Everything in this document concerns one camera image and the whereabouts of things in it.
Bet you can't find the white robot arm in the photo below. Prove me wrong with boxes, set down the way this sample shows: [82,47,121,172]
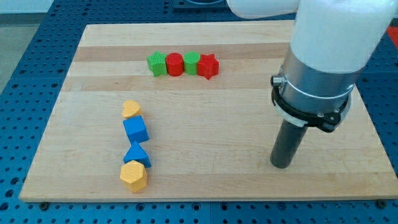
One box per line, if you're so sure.
[227,0,397,132]

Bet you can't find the blue triangle block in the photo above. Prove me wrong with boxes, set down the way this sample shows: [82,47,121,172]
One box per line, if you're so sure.
[123,141,152,168]

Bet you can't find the yellow hexagon block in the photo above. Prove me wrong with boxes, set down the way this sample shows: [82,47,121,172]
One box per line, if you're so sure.
[120,161,148,193]

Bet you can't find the wooden board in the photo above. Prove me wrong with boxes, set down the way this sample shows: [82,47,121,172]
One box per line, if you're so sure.
[19,21,397,202]

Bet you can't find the red star block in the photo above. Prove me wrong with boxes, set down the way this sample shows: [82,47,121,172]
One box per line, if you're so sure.
[197,54,220,80]

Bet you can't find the green cylinder block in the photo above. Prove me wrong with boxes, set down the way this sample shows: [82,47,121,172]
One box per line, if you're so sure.
[183,52,200,75]

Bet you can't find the red cylinder block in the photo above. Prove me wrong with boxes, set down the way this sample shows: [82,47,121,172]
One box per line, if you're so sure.
[165,53,184,77]

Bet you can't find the green star block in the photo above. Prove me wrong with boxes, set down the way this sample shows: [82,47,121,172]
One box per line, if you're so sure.
[147,51,167,77]

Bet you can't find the blue cube block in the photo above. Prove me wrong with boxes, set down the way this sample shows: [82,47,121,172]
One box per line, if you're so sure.
[123,115,149,144]

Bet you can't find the yellow heart block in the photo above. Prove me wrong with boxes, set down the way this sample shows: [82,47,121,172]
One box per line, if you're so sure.
[122,100,142,119]

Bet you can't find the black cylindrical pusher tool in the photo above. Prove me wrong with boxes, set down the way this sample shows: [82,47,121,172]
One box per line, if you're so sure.
[270,120,308,169]

